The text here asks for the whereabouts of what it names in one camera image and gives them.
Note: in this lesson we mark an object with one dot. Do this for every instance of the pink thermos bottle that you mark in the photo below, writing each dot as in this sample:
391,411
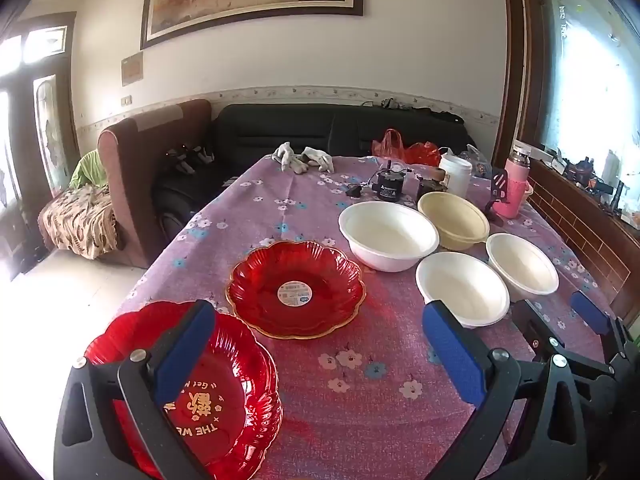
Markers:
517,185

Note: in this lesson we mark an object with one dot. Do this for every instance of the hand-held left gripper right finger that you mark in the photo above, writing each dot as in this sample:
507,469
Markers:
452,350

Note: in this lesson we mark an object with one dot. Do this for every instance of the green cloth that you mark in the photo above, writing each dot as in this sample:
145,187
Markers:
90,167

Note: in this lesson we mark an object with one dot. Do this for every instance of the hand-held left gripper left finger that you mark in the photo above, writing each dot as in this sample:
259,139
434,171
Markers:
187,350

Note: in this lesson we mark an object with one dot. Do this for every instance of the small wall plaque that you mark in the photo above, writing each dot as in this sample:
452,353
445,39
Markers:
132,68

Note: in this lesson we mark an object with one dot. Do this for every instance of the brown wooden sideboard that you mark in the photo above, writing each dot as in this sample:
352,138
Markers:
590,240

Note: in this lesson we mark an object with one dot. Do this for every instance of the dark brown box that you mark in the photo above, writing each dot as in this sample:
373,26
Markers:
431,187

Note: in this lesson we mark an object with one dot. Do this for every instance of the purple floral tablecloth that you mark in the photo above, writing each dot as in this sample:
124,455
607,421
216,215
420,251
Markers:
300,200

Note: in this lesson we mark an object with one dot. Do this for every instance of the clear plastic bag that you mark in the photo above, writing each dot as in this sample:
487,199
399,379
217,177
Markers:
479,160

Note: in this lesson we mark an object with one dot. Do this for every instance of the red plastic bag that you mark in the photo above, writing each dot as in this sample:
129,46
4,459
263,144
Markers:
400,150

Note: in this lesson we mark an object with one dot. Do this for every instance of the brown patterned blanket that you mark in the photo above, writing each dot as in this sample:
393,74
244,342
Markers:
75,220

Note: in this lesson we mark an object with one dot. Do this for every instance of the small black adapter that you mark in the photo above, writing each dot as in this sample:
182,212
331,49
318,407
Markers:
354,191

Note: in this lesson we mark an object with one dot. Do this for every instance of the large white bowl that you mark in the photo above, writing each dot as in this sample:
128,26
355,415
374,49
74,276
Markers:
387,232

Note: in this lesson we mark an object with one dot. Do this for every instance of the small white bowl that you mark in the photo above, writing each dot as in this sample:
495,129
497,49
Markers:
522,262
462,287

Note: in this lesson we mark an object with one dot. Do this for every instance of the dark wooden glass door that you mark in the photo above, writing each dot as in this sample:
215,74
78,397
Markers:
35,125

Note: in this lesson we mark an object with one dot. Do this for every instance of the brown armchair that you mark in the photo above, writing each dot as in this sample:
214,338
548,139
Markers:
135,175

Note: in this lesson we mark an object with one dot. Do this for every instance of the black electric motor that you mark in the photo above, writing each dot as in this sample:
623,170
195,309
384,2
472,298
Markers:
391,187

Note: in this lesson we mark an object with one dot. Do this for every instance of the red plate with white label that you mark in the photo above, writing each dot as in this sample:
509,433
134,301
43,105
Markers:
320,270

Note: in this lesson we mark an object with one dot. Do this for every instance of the black sofa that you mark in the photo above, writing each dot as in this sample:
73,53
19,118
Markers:
280,127

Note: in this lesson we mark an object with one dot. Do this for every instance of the bright window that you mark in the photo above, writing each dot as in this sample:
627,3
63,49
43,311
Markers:
585,70

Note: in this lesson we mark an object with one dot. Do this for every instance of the row of small windowsill ornaments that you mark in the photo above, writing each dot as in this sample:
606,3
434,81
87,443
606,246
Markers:
595,180

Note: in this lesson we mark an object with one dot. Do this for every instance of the small black perforated tool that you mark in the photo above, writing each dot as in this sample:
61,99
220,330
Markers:
501,182

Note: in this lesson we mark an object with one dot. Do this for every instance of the red plate with gold print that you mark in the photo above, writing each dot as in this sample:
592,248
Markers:
225,395

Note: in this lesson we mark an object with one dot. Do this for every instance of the black white gear pile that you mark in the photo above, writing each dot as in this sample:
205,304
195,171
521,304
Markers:
192,157

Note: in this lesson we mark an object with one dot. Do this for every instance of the cream bowl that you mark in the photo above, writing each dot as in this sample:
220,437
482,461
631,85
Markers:
452,217

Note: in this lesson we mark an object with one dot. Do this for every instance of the white plastic jar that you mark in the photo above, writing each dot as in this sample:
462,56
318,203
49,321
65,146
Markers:
454,175

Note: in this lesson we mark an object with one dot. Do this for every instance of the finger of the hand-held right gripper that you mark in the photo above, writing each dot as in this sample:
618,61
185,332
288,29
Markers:
590,312
537,330

